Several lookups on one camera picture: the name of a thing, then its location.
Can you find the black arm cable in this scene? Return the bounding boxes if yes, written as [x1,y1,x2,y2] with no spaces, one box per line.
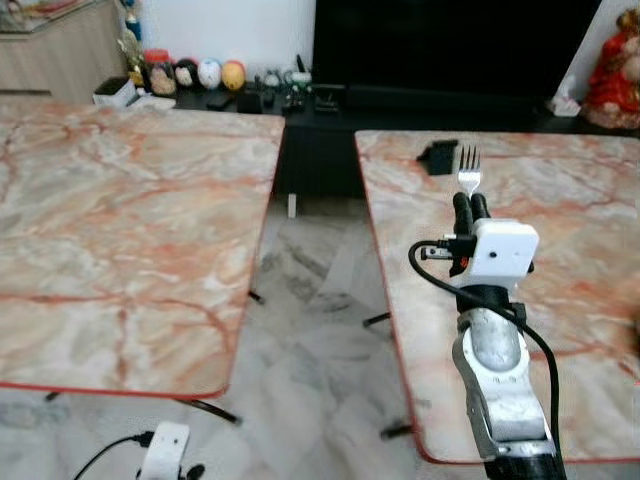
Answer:
[72,431,154,480]
[407,237,562,473]

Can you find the red seated figurine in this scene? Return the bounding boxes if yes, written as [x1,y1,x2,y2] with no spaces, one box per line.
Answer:
[582,8,640,132]

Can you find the small black object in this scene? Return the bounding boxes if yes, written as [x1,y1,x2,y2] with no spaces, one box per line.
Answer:
[417,141,460,177]

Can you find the light wooden cabinet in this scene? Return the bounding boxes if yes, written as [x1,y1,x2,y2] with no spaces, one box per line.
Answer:
[0,0,128,104]

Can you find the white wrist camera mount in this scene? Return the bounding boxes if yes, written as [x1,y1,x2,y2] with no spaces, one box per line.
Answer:
[464,220,541,291]
[137,421,192,480]

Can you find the white tissue pack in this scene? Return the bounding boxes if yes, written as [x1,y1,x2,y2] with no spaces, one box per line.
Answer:
[549,78,584,117]

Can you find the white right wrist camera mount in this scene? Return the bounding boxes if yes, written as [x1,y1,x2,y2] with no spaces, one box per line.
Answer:
[464,220,541,291]

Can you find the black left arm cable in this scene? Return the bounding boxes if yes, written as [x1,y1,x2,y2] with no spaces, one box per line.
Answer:
[72,431,154,480]

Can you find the blue bottle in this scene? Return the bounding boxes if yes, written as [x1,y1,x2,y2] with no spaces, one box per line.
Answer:
[124,8,142,43]

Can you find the small dark toy figures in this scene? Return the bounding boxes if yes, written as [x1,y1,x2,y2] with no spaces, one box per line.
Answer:
[252,68,313,113]

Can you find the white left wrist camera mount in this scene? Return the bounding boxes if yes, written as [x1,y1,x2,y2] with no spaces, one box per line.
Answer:
[137,421,192,480]

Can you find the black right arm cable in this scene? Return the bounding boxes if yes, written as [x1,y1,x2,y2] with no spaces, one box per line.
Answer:
[407,237,562,473]

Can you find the yellow decorative egg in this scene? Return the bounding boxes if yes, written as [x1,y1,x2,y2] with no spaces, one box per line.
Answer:
[221,60,247,92]

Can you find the red lidded jar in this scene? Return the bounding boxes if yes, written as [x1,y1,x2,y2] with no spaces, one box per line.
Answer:
[142,49,178,97]

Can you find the silver metal fork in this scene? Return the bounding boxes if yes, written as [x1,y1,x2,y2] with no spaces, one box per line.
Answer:
[457,147,483,197]

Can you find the gold trophy ornament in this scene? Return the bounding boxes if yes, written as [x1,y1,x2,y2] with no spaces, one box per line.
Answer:
[118,34,147,87]

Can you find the black television screen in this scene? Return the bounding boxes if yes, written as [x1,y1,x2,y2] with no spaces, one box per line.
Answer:
[312,0,604,93]

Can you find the dark decorative egg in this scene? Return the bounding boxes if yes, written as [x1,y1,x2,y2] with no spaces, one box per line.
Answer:
[174,58,200,90]

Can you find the white decorative egg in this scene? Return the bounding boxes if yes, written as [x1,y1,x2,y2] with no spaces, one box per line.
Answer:
[197,58,223,91]

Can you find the small white box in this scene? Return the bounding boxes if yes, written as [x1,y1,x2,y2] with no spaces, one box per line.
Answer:
[92,77,139,109]

